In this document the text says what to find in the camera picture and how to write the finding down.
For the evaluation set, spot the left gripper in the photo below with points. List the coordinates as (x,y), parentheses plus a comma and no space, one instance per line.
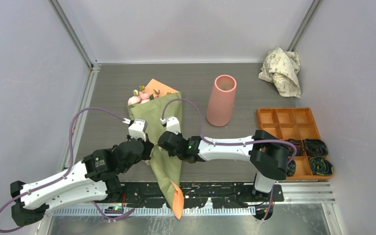
(149,146)

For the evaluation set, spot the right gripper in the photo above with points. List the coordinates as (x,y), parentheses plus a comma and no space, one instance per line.
(172,153)

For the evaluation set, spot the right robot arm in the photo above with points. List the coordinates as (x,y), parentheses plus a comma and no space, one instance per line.
(265,152)

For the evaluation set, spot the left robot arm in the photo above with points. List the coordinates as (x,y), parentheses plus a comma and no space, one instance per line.
(95,178)

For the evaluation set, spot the pink cylindrical vase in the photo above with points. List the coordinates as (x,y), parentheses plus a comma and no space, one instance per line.
(221,101)

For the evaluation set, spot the orange compartment tray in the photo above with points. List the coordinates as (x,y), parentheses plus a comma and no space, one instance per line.
(292,123)

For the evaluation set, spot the dark patterned rolled tie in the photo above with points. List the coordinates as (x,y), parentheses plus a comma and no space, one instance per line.
(320,166)
(315,148)
(291,169)
(299,147)

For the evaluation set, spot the crumpled printed paper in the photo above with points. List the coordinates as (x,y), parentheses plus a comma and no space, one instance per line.
(281,68)

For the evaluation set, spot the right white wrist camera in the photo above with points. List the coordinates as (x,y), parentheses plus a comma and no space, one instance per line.
(171,124)

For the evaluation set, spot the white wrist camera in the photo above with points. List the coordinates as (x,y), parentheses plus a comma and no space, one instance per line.
(171,124)
(136,128)

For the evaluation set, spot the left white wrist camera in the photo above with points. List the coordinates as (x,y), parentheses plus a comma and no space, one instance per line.
(136,128)

